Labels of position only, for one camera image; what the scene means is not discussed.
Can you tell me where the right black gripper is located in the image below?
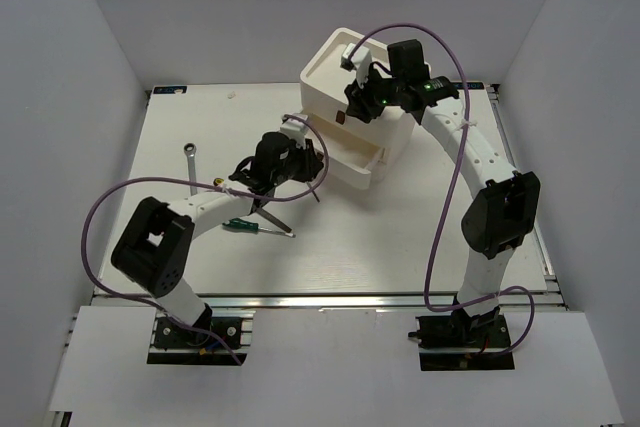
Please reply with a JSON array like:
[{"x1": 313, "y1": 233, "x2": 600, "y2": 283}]
[{"x1": 344, "y1": 63, "x2": 404, "y2": 125}]

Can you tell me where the white drawer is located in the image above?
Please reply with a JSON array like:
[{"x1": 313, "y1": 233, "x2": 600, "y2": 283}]
[{"x1": 310, "y1": 115, "x2": 384, "y2": 190}]

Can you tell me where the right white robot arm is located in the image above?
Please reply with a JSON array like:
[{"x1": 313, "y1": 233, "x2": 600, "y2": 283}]
[{"x1": 340, "y1": 39, "x2": 540, "y2": 346}]

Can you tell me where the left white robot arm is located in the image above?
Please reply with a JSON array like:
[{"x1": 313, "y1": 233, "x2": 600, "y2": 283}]
[{"x1": 111, "y1": 131, "x2": 325, "y2": 346}]

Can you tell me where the white drawer cabinet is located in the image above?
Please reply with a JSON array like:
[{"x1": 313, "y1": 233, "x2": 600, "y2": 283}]
[{"x1": 300, "y1": 28, "x2": 416, "y2": 190}]

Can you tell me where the grey metal file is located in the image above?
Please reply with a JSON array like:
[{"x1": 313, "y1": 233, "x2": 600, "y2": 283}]
[{"x1": 253, "y1": 207, "x2": 293, "y2": 234}]

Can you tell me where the blue label right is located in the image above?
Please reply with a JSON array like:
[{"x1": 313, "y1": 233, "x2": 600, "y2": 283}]
[{"x1": 453, "y1": 81, "x2": 485, "y2": 90}]

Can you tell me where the blue label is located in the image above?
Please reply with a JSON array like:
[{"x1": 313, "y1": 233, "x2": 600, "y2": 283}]
[
  {"x1": 152, "y1": 85, "x2": 187, "y2": 95},
  {"x1": 453, "y1": 81, "x2": 485, "y2": 90}
]

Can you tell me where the silver ratchet wrench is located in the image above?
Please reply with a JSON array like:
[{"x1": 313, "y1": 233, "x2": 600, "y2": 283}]
[{"x1": 183, "y1": 142, "x2": 198, "y2": 196}]

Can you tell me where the blue label left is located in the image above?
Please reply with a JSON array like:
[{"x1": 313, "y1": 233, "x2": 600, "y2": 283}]
[{"x1": 152, "y1": 85, "x2": 187, "y2": 95}]

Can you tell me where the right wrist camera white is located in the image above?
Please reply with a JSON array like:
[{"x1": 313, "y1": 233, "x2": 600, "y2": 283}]
[{"x1": 340, "y1": 43, "x2": 372, "y2": 87}]

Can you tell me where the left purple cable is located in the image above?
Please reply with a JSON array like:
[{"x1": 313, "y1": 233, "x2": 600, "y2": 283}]
[{"x1": 82, "y1": 114, "x2": 330, "y2": 366}]

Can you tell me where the purple cable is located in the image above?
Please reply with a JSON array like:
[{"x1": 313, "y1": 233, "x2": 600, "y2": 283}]
[
  {"x1": 82, "y1": 114, "x2": 330, "y2": 366},
  {"x1": 357, "y1": 22, "x2": 536, "y2": 359}
]

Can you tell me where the green handle screwdriver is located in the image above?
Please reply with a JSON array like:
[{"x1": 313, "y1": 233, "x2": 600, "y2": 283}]
[{"x1": 222, "y1": 218, "x2": 296, "y2": 238}]

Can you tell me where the aluminium rail front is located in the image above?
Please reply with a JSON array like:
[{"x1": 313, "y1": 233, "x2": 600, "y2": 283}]
[{"x1": 92, "y1": 292, "x2": 565, "y2": 309}]

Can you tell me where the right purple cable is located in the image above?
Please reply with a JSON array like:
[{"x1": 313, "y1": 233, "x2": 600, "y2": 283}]
[{"x1": 357, "y1": 22, "x2": 536, "y2": 359}]

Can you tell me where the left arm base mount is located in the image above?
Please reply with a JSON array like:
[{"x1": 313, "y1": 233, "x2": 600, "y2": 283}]
[{"x1": 147, "y1": 311, "x2": 253, "y2": 367}]

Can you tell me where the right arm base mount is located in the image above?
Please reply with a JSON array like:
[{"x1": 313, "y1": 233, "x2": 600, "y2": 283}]
[{"x1": 407, "y1": 315, "x2": 515, "y2": 372}]

